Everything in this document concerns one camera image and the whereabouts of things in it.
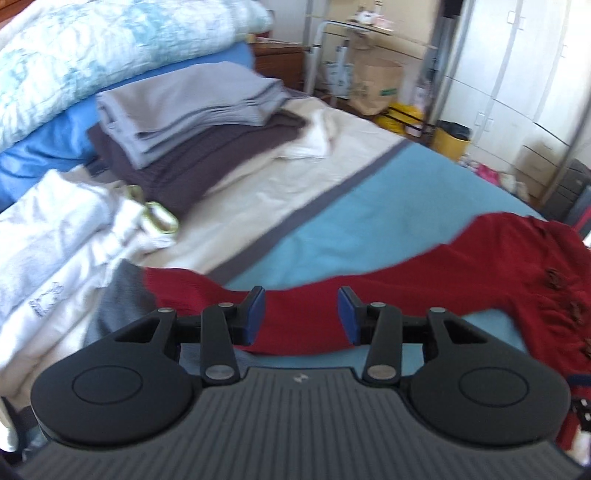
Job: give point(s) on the red knitted sweater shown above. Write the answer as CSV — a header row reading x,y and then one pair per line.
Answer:
x,y
438,277

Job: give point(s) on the white folded shirt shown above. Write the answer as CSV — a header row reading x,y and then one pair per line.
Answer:
x,y
46,226

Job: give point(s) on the white shirt with green trim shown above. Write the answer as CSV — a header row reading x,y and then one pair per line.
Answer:
x,y
69,332

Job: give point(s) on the grey folded garment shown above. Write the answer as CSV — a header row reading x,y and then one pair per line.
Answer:
x,y
184,97

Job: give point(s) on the light blue quilt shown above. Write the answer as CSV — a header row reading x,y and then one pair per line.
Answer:
x,y
69,60

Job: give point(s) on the white wardrobe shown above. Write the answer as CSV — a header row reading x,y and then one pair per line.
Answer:
x,y
517,69

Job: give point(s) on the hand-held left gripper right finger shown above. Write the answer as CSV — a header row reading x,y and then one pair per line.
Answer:
x,y
346,318

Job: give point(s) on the white crumpled cloth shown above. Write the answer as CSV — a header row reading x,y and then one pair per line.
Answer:
x,y
309,136

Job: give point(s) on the white rolling table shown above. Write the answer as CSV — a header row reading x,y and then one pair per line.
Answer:
x,y
392,32

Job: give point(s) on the grey cloth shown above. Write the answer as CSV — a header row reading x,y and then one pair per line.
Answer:
x,y
124,295

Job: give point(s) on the yellow trash bin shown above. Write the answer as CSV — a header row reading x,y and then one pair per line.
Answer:
x,y
450,143

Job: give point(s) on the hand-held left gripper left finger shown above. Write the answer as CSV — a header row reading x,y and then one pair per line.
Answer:
x,y
256,316

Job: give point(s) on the pink slippers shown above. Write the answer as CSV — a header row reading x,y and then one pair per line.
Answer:
x,y
487,173

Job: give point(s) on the wooden nightstand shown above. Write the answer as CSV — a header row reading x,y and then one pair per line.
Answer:
x,y
281,64

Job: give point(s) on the dark brown knitted sweater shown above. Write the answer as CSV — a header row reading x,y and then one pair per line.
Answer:
x,y
194,161

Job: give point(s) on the blue pillow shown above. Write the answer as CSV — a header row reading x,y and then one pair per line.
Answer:
x,y
41,147

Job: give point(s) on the yellow plastic bag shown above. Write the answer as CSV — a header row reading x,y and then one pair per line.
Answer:
x,y
401,117

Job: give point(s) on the brown paper bag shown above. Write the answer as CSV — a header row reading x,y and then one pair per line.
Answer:
x,y
376,85

